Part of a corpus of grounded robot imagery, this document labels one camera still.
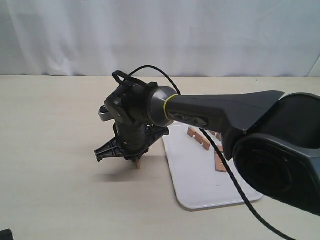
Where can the white backdrop curtain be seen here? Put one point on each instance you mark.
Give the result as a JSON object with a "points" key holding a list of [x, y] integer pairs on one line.
{"points": [[220, 38]]}

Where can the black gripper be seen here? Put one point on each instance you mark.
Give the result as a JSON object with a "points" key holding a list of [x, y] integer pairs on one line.
{"points": [[131, 142]]}

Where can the notched wooden piece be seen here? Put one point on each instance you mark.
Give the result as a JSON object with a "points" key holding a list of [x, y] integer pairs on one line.
{"points": [[199, 138], [137, 163], [216, 137], [219, 166]]}

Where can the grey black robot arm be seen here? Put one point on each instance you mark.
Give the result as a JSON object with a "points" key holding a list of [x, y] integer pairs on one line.
{"points": [[272, 138]]}

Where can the black object bottom left corner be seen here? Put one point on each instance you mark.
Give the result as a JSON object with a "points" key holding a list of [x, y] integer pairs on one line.
{"points": [[6, 231]]}

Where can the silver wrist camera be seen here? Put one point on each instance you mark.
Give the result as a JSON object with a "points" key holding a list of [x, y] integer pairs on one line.
{"points": [[104, 114]]}

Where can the white plastic tray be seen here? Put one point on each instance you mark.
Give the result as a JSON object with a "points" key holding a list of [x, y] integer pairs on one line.
{"points": [[196, 182]]}

